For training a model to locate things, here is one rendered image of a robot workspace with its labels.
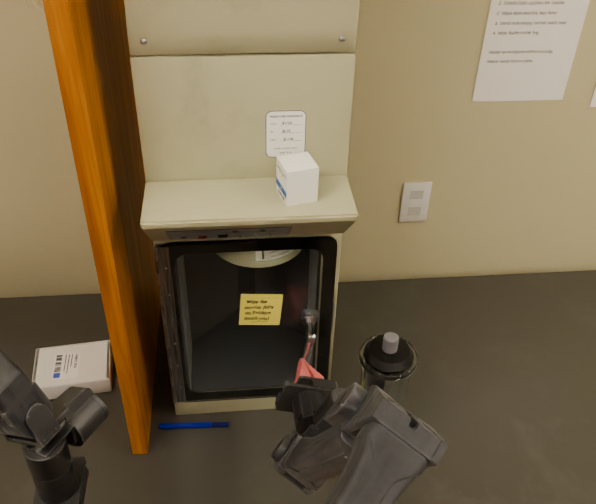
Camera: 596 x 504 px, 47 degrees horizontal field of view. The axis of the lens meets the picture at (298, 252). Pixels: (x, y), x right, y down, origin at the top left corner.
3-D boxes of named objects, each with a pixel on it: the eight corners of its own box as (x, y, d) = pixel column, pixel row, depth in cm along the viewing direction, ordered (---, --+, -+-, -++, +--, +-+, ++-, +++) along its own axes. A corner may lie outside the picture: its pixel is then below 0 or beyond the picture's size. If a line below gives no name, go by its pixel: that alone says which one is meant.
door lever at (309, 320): (308, 351, 134) (294, 351, 134) (316, 315, 129) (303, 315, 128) (311, 372, 130) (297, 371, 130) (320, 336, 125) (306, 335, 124)
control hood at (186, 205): (150, 232, 115) (143, 180, 108) (344, 224, 118) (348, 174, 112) (145, 276, 106) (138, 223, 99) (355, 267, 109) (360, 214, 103)
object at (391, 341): (367, 340, 133) (370, 315, 129) (415, 349, 132) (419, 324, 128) (358, 374, 126) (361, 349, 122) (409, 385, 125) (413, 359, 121)
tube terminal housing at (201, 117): (178, 330, 163) (141, -1, 116) (315, 323, 166) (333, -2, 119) (174, 415, 143) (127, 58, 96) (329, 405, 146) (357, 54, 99)
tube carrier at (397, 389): (356, 401, 146) (365, 328, 133) (407, 412, 144) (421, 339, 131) (346, 442, 138) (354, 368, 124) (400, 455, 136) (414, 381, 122)
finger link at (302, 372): (294, 345, 126) (301, 383, 119) (331, 351, 128) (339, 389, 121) (283, 371, 130) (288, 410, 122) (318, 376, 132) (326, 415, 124)
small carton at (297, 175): (276, 189, 107) (276, 155, 104) (306, 184, 109) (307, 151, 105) (286, 207, 104) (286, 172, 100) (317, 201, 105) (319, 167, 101)
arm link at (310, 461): (335, 415, 71) (421, 480, 70) (364, 372, 73) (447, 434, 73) (259, 462, 109) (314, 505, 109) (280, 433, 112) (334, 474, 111)
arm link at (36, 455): (11, 446, 93) (43, 462, 91) (47, 409, 98) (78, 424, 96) (22, 476, 97) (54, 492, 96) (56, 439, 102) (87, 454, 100)
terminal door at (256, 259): (177, 400, 140) (157, 242, 116) (326, 391, 143) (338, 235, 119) (177, 403, 140) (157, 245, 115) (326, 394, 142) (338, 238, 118)
